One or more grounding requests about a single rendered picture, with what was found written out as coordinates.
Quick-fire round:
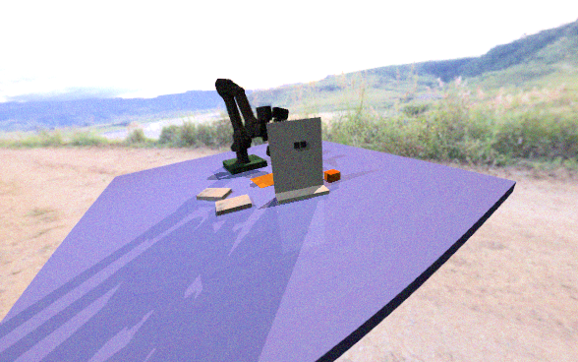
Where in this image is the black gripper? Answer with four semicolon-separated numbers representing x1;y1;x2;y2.
266;107;289;156

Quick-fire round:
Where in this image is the small orange block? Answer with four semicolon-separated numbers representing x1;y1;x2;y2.
324;169;341;182

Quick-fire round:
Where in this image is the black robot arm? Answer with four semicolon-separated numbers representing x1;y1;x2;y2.
215;78;272;164

